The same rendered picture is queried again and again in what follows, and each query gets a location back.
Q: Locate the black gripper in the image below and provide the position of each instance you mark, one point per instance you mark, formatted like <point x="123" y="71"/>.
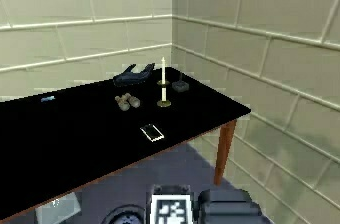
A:
<point x="124" y="217"/>

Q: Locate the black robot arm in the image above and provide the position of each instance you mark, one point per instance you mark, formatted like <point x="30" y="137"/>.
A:
<point x="211" y="206"/>

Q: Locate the pale grey box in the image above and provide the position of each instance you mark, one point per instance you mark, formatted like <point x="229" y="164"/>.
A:
<point x="58" y="210"/>

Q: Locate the black phone with white rim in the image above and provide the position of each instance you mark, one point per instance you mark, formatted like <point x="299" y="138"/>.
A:
<point x="151" y="132"/>

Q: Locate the black top wooden table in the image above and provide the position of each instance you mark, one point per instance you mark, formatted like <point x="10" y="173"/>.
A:
<point x="78" y="140"/>

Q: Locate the white candle on brass holder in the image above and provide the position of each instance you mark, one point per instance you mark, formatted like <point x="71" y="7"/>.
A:
<point x="163" y="70"/>
<point x="163" y="95"/>

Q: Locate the dark blue winged statue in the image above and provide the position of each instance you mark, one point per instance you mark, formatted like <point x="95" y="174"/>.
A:
<point x="132" y="77"/>

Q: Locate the small light blue flat object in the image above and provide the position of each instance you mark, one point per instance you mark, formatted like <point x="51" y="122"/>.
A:
<point x="47" y="99"/>

